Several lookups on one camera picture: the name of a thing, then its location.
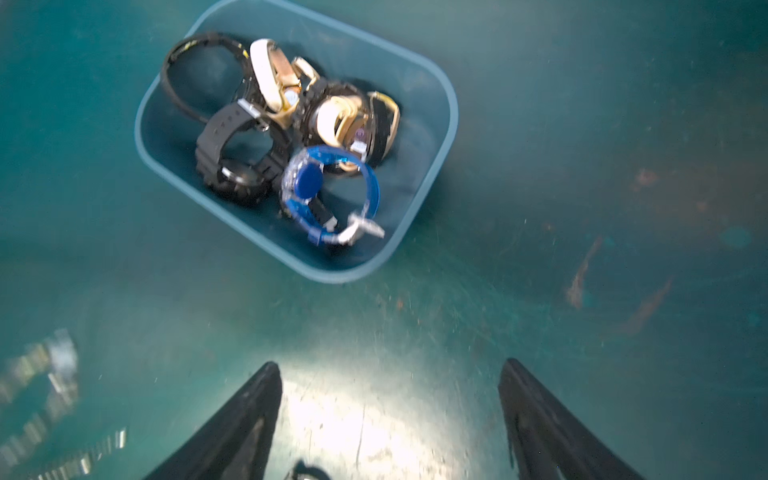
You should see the white strap chain watch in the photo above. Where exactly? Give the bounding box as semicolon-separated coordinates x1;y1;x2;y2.
0;328;128;480

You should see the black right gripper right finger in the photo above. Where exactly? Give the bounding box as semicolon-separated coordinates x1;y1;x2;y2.
498;358;643;480

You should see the blue plastic storage box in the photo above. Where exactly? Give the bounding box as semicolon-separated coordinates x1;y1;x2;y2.
134;1;459;284

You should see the small beige round watch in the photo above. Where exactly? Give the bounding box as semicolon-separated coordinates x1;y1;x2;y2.
292;80;401;168

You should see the thin black strap watch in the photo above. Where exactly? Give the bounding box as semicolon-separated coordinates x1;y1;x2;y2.
160;31;259;123

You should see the black rugged digital watch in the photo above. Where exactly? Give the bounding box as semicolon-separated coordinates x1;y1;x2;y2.
195;98;292;206

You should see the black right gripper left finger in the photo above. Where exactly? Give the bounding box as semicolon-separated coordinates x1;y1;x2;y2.
147;361;282;479

